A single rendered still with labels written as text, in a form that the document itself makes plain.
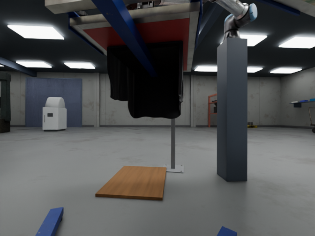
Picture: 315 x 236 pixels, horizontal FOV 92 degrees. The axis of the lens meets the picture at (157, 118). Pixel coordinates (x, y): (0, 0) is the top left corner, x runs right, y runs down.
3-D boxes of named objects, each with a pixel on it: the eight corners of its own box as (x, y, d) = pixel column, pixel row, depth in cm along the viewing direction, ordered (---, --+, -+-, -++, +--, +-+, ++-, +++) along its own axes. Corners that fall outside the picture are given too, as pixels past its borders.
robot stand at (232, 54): (235, 173, 145) (235, 48, 145) (247, 180, 127) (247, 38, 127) (216, 173, 143) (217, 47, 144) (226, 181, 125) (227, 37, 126)
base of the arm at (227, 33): (234, 47, 143) (234, 37, 143) (244, 39, 128) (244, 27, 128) (219, 47, 142) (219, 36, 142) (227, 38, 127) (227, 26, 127)
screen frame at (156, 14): (129, 74, 148) (129, 70, 148) (191, 71, 137) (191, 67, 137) (69, 25, 70) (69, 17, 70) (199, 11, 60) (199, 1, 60)
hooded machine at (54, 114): (56, 131, 585) (56, 95, 585) (40, 131, 583) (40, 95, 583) (67, 129, 660) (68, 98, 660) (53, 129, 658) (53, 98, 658)
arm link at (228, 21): (229, 37, 143) (229, 22, 144) (243, 29, 132) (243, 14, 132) (221, 33, 138) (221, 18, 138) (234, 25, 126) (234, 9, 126)
